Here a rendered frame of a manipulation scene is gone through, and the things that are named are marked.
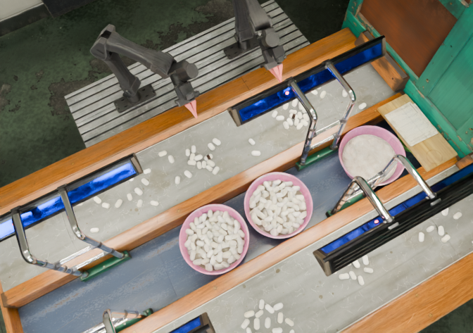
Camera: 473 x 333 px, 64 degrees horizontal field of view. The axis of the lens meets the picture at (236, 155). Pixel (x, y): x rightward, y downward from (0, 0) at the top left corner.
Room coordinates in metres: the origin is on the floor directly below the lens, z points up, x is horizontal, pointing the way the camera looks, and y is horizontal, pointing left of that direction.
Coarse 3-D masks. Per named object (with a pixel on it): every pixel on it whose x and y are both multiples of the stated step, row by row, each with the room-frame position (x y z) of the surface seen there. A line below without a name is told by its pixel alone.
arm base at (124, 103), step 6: (150, 84) 1.10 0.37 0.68; (138, 90) 1.05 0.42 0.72; (144, 90) 1.07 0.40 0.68; (150, 90) 1.07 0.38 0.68; (132, 96) 1.01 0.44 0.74; (138, 96) 1.02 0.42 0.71; (144, 96) 1.04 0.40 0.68; (150, 96) 1.03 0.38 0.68; (114, 102) 1.03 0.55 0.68; (120, 102) 1.02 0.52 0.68; (126, 102) 1.02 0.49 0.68; (132, 102) 1.01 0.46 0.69; (138, 102) 1.01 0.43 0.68; (120, 108) 0.99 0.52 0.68; (126, 108) 0.98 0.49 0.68
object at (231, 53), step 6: (258, 36) 1.32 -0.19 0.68; (240, 42) 1.25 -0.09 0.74; (246, 42) 1.24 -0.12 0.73; (252, 42) 1.28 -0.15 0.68; (228, 48) 1.27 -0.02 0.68; (234, 48) 1.26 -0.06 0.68; (240, 48) 1.25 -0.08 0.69; (246, 48) 1.24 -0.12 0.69; (252, 48) 1.25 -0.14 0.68; (228, 54) 1.23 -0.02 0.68; (234, 54) 1.22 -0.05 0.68; (240, 54) 1.23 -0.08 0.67
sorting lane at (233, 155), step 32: (384, 96) 0.84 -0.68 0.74; (192, 128) 0.80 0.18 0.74; (224, 128) 0.78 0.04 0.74; (256, 128) 0.76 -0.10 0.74; (320, 128) 0.73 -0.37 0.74; (160, 160) 0.67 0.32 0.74; (224, 160) 0.63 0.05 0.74; (256, 160) 0.62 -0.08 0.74; (128, 192) 0.54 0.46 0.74; (160, 192) 0.52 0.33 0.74; (192, 192) 0.51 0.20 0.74; (64, 224) 0.44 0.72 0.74; (96, 224) 0.42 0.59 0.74; (128, 224) 0.41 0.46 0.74; (0, 256) 0.34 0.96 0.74; (64, 256) 0.31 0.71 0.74
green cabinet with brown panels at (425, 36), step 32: (352, 0) 1.26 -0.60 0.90; (384, 0) 1.12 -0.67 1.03; (416, 0) 1.00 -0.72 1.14; (448, 0) 0.88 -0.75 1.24; (384, 32) 1.06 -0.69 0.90; (416, 32) 0.94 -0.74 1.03; (448, 32) 0.84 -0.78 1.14; (416, 64) 0.87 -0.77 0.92; (448, 64) 0.76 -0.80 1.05; (448, 96) 0.70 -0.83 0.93
